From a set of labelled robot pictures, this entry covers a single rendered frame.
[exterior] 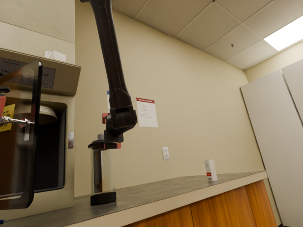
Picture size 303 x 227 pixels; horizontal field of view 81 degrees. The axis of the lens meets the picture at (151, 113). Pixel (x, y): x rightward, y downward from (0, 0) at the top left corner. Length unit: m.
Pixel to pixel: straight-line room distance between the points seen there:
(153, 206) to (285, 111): 2.72
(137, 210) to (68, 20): 0.98
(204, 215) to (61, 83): 0.81
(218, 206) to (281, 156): 2.30
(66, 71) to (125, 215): 0.60
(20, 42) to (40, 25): 0.14
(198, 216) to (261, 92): 2.67
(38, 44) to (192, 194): 0.93
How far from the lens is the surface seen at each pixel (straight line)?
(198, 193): 0.78
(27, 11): 1.12
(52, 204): 0.82
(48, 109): 0.90
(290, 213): 3.28
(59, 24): 1.11
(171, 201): 0.68
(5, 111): 0.68
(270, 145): 3.17
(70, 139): 0.84
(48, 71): 0.84
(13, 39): 1.00
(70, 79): 0.86
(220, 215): 0.93
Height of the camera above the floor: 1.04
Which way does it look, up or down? 17 degrees up
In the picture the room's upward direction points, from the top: 8 degrees counter-clockwise
